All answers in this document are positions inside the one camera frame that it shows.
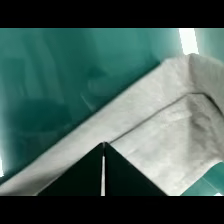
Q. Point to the pale grey shirt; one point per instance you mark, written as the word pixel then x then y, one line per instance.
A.
pixel 160 133

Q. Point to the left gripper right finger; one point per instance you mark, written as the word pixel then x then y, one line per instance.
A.
pixel 126 176

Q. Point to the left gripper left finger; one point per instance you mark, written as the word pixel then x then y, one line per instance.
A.
pixel 83 176

